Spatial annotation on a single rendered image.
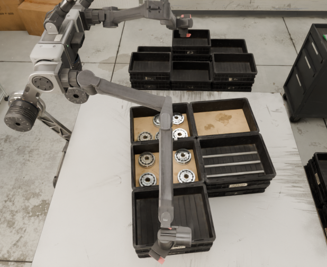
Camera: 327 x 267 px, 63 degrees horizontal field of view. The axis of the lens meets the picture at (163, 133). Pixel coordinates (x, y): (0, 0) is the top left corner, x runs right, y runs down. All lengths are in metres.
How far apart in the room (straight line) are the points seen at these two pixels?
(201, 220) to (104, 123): 1.02
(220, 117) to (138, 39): 2.43
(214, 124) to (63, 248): 1.19
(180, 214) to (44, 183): 1.59
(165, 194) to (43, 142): 2.15
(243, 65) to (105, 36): 2.14
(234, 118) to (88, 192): 1.08
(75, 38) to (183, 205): 1.03
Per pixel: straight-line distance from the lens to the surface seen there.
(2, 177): 2.99
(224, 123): 1.86
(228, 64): 2.86
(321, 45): 2.68
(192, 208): 1.53
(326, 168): 2.62
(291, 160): 1.99
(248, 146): 1.79
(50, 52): 1.33
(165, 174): 1.06
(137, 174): 1.62
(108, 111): 2.12
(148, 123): 1.83
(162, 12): 1.38
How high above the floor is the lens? 2.26
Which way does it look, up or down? 53 degrees down
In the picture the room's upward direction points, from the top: 2 degrees counter-clockwise
